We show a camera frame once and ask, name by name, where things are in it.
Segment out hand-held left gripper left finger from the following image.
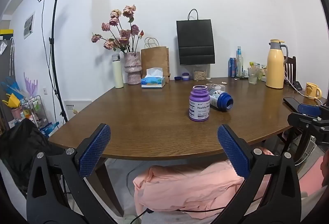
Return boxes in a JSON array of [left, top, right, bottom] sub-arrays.
[[26, 123, 121, 224]]

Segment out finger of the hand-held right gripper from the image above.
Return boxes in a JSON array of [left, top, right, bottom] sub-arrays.
[[287, 112, 329, 133], [298, 103, 329, 118]]

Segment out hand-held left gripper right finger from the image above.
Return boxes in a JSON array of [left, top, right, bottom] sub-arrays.
[[213, 124, 302, 224]]

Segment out blue-capped bottle cup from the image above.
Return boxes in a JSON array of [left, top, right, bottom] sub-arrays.
[[208, 88, 234, 112]]

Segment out black smartphone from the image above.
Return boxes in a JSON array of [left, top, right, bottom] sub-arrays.
[[283, 97, 302, 111]]

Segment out yellow mug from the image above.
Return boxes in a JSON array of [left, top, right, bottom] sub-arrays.
[[305, 82, 322, 100]]

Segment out grey plastic basket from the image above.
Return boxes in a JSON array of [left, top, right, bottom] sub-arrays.
[[293, 135, 326, 166]]

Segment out dark wooden chair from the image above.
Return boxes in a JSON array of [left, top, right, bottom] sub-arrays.
[[283, 56, 297, 84]]

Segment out yellow thermos jug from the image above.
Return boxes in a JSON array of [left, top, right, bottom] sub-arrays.
[[265, 39, 289, 89]]

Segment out pink cloth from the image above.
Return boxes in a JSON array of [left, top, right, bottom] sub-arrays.
[[133, 147, 324, 213]]

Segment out purple supplement bottle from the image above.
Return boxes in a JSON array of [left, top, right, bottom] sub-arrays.
[[189, 85, 212, 122]]

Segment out clear drinking glass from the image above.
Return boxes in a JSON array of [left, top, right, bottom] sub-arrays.
[[247, 67, 258, 85]]

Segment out clear plastic wrapper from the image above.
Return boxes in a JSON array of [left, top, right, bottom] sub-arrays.
[[206, 83, 226, 91]]

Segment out white thermos bottle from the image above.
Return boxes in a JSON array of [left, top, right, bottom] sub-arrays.
[[111, 54, 124, 89]]

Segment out clear glass bottle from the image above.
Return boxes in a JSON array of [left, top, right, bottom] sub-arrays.
[[236, 46, 244, 79]]

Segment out blue drink can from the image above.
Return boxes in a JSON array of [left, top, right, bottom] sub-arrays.
[[228, 58, 237, 78]]

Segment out clear jar of grains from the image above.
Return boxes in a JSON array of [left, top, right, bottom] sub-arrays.
[[193, 64, 208, 80]]

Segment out pink marbled vase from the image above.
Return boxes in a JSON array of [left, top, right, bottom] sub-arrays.
[[123, 52, 142, 85]]

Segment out blue tissue box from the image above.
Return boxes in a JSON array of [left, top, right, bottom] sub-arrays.
[[141, 67, 166, 88]]

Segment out purple plastic hanger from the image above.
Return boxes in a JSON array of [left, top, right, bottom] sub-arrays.
[[23, 72, 39, 99]]

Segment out black light stand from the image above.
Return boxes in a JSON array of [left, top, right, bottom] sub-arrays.
[[41, 0, 69, 127]]

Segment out brown paper bag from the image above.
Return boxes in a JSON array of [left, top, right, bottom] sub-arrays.
[[140, 37, 171, 83]]

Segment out black paper bag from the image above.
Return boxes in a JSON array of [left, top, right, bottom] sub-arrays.
[[176, 9, 216, 66]]

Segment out dried pink flowers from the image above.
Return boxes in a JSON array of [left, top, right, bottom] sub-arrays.
[[92, 5, 145, 53]]

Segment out wire storage rack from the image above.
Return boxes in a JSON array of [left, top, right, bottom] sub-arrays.
[[21, 95, 49, 129]]

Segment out black cable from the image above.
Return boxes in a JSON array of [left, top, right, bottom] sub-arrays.
[[130, 197, 260, 224]]

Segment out wall poster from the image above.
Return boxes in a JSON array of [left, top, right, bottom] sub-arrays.
[[24, 11, 36, 39]]

